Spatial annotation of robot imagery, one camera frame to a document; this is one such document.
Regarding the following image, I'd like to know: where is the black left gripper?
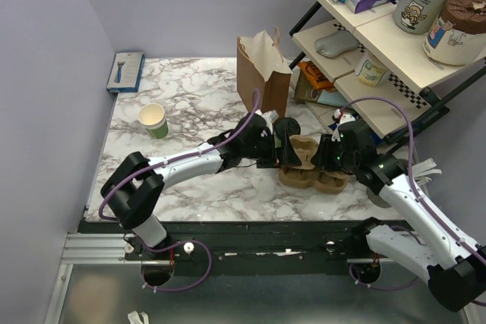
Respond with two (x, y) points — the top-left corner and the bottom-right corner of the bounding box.
(241, 130), (301, 169)

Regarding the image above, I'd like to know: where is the green paper cup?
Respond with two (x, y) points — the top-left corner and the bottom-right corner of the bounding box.
(273, 117), (301, 148)
(137, 103), (169, 139)

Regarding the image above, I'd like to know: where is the brown cardboard cup carrier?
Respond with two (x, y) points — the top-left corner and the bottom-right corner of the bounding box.
(278, 135), (349, 194)

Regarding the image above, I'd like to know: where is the black plastic cup lid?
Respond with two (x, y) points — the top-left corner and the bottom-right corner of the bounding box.
(273, 117), (301, 139)

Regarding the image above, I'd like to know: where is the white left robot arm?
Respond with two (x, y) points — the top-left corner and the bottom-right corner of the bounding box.
(100, 111), (301, 260)

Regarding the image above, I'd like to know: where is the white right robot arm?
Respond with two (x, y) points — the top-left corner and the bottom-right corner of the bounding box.
(311, 121), (485, 312)

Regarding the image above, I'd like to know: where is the blue snack package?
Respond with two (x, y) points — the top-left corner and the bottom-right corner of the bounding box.
(351, 112), (383, 145)

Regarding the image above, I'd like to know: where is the brown paper bag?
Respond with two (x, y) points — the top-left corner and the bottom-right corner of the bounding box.
(236, 28), (292, 118)

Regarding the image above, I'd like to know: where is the white printed mug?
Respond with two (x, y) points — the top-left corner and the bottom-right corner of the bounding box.
(355, 50), (391, 87)

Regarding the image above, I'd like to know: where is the beige black folding shelf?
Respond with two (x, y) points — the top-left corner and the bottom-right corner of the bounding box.
(289, 0), (485, 146)

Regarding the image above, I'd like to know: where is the grey stone-shaped pouch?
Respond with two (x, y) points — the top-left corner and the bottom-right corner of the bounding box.
(314, 30), (359, 58)

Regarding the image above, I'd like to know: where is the blue razor package box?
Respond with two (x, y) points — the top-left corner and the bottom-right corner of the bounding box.
(106, 52), (145, 93)

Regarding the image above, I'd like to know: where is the white plastic scrap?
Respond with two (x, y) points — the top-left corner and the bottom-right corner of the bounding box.
(128, 311), (150, 324)

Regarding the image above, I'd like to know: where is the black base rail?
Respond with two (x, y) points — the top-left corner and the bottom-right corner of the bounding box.
(125, 219), (426, 278)

